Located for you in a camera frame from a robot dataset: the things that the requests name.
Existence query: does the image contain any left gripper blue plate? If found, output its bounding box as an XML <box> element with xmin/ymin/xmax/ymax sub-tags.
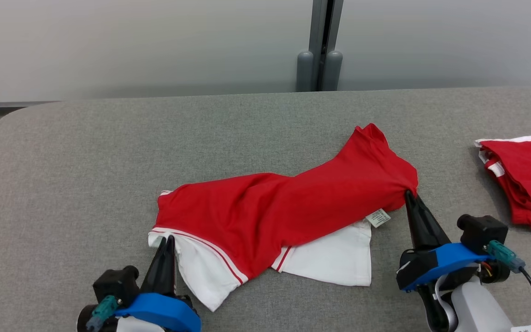
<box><xmin>113</xmin><ymin>235</ymin><xmax>202</xmax><ymax>332</ymax></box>

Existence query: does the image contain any grey metal partition post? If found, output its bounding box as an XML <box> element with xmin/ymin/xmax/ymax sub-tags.
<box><xmin>308</xmin><ymin>0</ymin><xmax>344</xmax><ymax>92</ymax></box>

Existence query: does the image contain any black cable teal connector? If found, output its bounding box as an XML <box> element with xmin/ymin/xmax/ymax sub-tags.
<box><xmin>486</xmin><ymin>240</ymin><xmax>531</xmax><ymax>323</ymax></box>
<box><xmin>86</xmin><ymin>295</ymin><xmax>119</xmax><ymax>332</ymax></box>

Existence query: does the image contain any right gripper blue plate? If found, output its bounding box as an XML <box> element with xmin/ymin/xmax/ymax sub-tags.
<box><xmin>397</xmin><ymin>190</ymin><xmax>494</xmax><ymax>332</ymax></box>

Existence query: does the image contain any grey cylindrical post bumper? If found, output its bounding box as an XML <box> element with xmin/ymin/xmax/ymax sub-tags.
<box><xmin>324</xmin><ymin>50</ymin><xmax>343</xmax><ymax>91</ymax></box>
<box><xmin>296</xmin><ymin>51</ymin><xmax>315</xmax><ymax>93</ymax></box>

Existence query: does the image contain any red white sports shirt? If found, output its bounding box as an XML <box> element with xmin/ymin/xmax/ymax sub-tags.
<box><xmin>148</xmin><ymin>123</ymin><xmax>419</xmax><ymax>313</ymax></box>

